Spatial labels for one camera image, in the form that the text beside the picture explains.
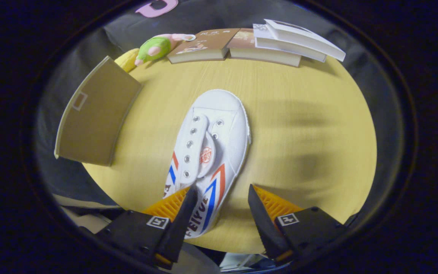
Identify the yellow plush toy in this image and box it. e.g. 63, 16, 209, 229
114, 48, 141, 73

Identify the white canvas shoe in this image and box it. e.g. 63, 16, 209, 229
162, 89, 252, 240

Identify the pink and green plush toy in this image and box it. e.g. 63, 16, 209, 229
134, 33, 197, 66

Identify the brown cardboard storage box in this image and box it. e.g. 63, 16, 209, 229
54, 56, 143, 167

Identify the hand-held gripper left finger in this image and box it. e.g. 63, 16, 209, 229
95, 185, 199, 269

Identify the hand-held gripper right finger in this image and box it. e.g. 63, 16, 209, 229
247, 184, 348, 264

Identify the brown book with illustrated cover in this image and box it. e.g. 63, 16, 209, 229
167, 28, 241, 64

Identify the black backdrop cloth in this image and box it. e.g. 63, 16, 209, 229
36, 0, 406, 244

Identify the white thin book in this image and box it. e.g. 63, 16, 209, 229
263, 19, 346, 62

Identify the thick brown book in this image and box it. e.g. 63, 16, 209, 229
226, 28, 302, 68

